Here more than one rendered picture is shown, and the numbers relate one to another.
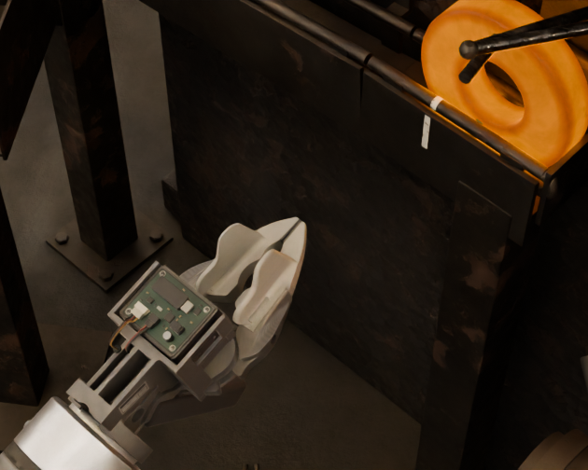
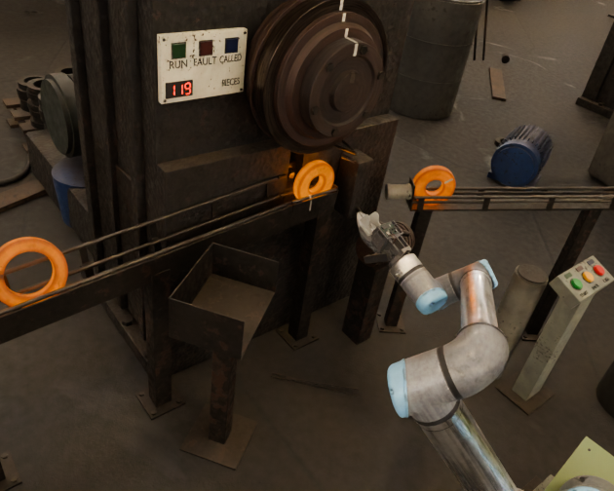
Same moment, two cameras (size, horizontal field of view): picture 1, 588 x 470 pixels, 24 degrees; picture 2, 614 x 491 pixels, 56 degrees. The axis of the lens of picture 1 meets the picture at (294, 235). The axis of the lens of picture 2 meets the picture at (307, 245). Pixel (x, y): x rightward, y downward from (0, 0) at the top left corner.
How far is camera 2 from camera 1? 168 cm
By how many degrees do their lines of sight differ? 61
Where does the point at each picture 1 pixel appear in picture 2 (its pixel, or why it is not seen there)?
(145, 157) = (121, 381)
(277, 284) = (373, 221)
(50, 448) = (413, 261)
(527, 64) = (326, 169)
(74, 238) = (155, 409)
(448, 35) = (306, 179)
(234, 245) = (366, 220)
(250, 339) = not seen: hidden behind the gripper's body
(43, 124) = (82, 413)
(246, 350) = not seen: hidden behind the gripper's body
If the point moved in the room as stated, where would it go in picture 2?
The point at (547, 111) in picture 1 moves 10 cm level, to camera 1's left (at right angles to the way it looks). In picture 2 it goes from (329, 175) to (326, 190)
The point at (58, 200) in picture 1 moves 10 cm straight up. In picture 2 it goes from (130, 413) to (128, 395)
